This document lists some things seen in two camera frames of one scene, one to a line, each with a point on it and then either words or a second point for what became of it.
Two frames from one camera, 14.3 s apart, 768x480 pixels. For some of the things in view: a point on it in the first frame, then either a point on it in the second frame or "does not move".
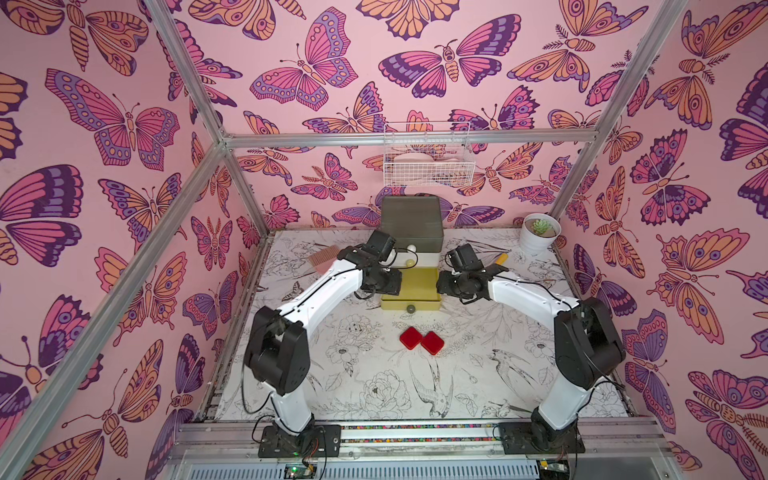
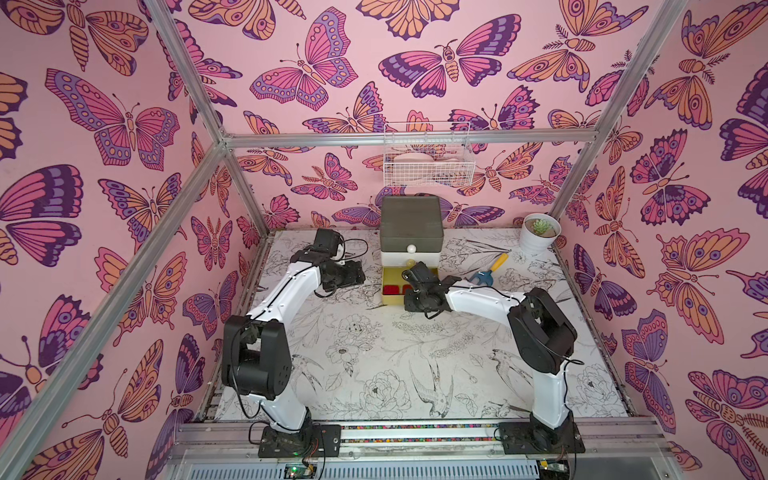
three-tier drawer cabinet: (416, 223) does not move
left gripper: (394, 286) → (354, 276)
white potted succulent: (538, 232) does not move
